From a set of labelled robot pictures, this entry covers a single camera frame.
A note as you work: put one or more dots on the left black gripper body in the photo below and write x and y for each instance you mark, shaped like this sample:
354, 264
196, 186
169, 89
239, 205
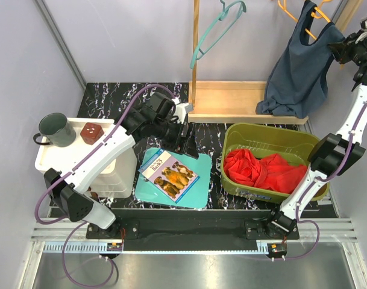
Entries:
182, 141

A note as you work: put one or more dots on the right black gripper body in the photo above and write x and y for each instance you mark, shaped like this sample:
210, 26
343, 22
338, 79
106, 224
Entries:
357, 52

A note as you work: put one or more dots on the orange hanger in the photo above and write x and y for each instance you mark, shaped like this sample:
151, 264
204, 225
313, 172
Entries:
315, 15

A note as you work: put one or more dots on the navy blue tank top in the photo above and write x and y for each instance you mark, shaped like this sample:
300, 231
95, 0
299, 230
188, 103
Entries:
297, 85

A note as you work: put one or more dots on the red tank top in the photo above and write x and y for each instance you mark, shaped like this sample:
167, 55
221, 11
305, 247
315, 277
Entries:
269, 173

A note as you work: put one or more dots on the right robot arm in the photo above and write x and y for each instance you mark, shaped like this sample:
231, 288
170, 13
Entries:
335, 153

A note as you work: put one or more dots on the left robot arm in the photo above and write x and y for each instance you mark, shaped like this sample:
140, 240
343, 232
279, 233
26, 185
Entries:
160, 117

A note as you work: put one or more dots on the dog picture book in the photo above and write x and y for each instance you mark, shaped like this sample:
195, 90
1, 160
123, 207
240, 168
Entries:
169, 175

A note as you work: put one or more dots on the wooden clothes rack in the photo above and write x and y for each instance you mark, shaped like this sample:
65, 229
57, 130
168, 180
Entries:
236, 101

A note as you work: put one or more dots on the teal cutting mat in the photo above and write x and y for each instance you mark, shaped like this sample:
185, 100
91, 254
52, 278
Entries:
195, 198

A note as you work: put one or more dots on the white plastic storage box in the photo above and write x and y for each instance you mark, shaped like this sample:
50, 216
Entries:
116, 180

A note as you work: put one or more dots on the brown red small block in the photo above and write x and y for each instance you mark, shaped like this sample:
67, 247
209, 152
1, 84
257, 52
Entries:
91, 133

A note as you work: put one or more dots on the dark green metal mug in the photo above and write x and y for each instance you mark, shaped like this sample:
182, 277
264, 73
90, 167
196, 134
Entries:
55, 129

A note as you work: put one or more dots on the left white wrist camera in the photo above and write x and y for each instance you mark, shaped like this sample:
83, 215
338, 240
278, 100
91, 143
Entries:
180, 114

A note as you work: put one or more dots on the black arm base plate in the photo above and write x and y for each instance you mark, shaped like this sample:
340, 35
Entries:
167, 230

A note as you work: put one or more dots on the aluminium rail frame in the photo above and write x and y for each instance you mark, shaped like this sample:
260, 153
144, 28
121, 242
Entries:
326, 255

